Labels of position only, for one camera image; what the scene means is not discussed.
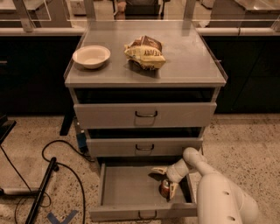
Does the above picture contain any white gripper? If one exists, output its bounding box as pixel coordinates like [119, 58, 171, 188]
[151, 158, 194, 200]

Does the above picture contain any yellow brown chip bag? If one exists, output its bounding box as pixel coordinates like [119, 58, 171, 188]
[124, 36, 165, 70]

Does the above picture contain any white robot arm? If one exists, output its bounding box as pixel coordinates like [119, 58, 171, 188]
[152, 147, 259, 224]

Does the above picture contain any grey bottom drawer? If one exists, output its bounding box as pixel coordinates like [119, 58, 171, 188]
[89, 158, 197, 221]

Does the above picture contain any grey drawer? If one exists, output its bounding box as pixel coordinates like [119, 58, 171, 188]
[87, 137, 203, 158]
[89, 158, 197, 221]
[73, 102, 216, 129]

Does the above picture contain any grey middle drawer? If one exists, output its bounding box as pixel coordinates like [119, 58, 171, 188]
[87, 137, 203, 158]

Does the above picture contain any grey top drawer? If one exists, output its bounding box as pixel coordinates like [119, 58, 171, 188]
[73, 102, 216, 129]

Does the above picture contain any grey metal drawer cabinet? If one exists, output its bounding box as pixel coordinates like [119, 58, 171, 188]
[63, 19, 228, 176]

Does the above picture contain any blue box behind cabinet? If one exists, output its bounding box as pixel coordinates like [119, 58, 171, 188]
[76, 132, 87, 151]

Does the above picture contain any black pole on floor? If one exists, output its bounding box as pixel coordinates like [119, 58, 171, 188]
[25, 157, 57, 224]

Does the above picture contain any blue tape cross mark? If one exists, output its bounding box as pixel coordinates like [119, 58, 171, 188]
[46, 210, 78, 224]

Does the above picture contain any white bowl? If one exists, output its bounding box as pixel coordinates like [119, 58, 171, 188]
[72, 45, 110, 69]

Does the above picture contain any black stand base left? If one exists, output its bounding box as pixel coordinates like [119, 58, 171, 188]
[0, 115, 17, 144]

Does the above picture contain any black floor cable left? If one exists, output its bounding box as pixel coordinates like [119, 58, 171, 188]
[0, 139, 96, 224]

